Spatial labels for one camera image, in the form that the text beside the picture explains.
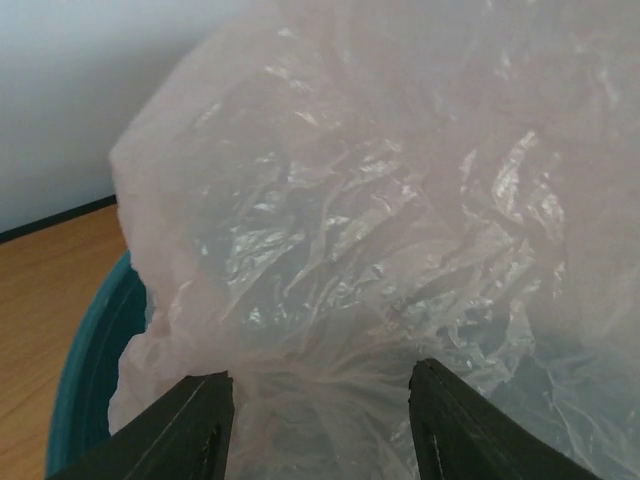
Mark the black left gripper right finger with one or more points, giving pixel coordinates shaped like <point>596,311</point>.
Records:
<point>459,435</point>

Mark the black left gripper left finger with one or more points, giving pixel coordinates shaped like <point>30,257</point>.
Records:
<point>183,435</point>

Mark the teal plastic trash bin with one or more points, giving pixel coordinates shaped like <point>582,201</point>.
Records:
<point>79,421</point>

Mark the translucent pink plastic trash bag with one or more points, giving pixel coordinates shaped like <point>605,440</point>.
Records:
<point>325,192</point>

